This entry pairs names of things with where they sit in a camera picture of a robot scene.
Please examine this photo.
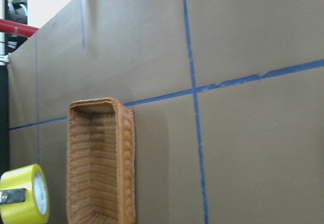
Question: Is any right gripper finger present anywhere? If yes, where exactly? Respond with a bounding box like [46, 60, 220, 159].
[1, 188, 26, 204]

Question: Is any yellow tape roll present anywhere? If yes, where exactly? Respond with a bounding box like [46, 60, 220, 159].
[1, 164, 50, 223]

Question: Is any brown wicker basket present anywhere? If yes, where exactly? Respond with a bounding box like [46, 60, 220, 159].
[66, 98, 136, 223]

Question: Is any red cylinder bottle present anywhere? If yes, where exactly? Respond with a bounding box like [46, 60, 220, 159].
[0, 19, 38, 38]

